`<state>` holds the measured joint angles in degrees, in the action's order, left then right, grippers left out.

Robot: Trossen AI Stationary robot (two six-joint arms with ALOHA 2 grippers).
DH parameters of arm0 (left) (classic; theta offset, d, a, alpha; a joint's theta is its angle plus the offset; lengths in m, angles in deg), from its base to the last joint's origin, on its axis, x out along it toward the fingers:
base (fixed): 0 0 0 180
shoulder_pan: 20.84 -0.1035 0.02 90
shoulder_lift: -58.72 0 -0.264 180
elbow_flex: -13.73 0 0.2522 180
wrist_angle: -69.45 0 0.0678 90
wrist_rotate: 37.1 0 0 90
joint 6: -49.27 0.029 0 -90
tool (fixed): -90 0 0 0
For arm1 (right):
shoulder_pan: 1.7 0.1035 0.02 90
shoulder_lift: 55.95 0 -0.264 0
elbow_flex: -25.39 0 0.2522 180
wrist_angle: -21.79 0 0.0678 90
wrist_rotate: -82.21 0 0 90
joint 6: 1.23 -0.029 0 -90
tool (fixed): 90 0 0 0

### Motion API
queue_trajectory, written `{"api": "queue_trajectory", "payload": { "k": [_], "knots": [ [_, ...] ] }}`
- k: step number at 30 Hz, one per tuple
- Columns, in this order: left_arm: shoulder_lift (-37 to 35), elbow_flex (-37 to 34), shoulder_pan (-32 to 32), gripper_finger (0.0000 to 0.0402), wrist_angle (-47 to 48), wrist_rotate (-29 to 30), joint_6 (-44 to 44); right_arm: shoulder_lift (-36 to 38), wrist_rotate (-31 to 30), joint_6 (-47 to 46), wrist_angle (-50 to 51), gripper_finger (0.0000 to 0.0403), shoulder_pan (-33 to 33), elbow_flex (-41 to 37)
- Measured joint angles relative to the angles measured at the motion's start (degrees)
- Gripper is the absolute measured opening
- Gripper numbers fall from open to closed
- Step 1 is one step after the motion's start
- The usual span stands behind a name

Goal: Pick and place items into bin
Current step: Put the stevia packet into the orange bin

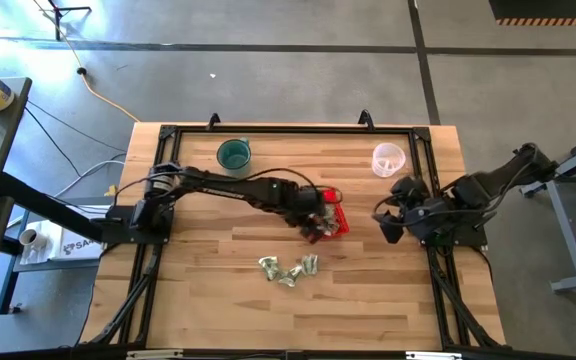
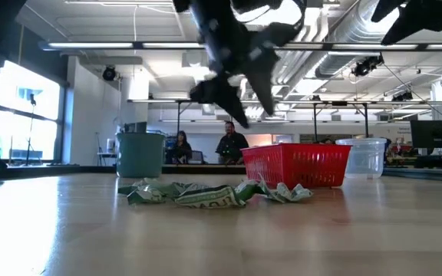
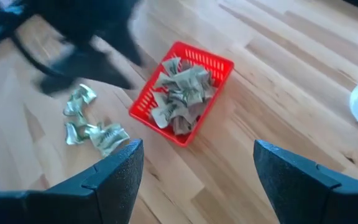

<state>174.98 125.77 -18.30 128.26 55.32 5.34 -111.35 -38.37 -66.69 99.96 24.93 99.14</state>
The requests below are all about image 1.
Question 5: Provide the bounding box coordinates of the grey metal table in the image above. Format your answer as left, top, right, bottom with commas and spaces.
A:
519, 125, 576, 294

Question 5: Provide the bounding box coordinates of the red plastic basket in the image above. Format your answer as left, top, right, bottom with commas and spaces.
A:
320, 186, 351, 242

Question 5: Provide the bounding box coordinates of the black tripod stand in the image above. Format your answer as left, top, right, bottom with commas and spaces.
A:
42, 0, 93, 42

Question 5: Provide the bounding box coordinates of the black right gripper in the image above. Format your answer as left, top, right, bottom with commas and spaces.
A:
371, 175, 453, 246

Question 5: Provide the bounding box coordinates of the black floor cable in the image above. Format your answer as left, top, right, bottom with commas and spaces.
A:
23, 99, 129, 177

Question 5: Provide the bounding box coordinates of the yellow floor cable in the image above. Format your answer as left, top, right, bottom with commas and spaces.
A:
31, 0, 142, 124

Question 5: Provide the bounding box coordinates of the white mug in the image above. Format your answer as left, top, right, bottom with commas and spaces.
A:
19, 228, 50, 252

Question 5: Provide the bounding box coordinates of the teal enamel mug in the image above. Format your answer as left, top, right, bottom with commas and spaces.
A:
216, 138, 253, 180

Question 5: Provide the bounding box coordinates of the black yellow hazard mat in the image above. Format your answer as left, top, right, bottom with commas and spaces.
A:
487, 0, 576, 28

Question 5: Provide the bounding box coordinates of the white cable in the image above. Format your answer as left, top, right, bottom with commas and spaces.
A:
53, 158, 128, 200

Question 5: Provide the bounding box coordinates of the white printed box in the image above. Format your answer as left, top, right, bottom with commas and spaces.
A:
19, 204, 108, 265

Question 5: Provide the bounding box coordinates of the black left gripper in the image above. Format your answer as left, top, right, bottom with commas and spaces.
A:
291, 184, 331, 245

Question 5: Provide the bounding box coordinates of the silver aluminium rail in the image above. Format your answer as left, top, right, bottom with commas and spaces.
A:
405, 350, 463, 360
126, 348, 185, 360

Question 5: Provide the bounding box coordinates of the clear plastic cup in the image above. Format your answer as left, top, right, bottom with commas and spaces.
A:
371, 142, 408, 179

